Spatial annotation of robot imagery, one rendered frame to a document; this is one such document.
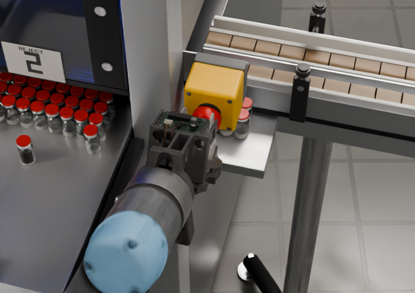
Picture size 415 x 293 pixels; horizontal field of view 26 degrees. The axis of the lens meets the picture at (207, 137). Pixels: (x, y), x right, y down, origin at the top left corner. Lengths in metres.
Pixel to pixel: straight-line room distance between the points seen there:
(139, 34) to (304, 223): 0.62
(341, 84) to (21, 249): 0.52
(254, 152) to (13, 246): 0.37
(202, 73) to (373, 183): 1.26
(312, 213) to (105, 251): 0.79
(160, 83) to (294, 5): 1.67
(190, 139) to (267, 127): 0.35
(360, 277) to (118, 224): 1.42
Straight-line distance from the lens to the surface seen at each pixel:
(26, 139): 1.29
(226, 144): 1.32
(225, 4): 1.53
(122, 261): 0.87
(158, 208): 0.91
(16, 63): 1.28
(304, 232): 1.66
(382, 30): 2.80
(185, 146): 1.00
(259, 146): 1.32
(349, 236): 2.31
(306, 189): 1.56
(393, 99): 1.34
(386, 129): 1.35
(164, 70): 1.19
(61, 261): 1.22
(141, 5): 1.11
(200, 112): 1.19
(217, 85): 1.19
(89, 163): 1.31
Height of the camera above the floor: 1.91
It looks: 51 degrees down
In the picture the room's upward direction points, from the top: straight up
